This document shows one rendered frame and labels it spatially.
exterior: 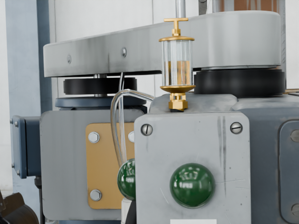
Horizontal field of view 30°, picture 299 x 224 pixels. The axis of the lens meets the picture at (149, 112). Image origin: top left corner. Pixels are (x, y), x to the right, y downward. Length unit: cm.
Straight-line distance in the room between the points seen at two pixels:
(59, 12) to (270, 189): 544
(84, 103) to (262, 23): 39
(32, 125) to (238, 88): 41
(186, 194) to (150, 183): 3
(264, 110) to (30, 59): 501
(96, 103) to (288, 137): 47
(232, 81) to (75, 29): 526
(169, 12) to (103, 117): 484
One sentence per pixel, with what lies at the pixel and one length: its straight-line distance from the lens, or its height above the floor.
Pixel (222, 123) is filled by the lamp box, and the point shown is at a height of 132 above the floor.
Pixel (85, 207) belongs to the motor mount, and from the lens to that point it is 84.
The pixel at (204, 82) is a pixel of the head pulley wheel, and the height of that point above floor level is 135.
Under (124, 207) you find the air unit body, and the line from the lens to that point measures 65.
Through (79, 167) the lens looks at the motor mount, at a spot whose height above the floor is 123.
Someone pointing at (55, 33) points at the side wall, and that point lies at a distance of 583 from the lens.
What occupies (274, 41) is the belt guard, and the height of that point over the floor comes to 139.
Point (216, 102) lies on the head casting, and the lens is 45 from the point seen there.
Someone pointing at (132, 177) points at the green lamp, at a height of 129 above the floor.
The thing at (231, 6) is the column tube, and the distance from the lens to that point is 91.
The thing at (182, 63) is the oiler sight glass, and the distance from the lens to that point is 43.
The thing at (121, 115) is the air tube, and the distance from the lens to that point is 69.
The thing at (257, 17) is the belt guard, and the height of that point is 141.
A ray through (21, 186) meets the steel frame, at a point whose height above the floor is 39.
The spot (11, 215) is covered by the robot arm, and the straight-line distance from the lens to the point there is 67.
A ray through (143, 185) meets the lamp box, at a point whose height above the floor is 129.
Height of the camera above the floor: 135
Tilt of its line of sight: 3 degrees down
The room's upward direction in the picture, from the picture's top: 2 degrees counter-clockwise
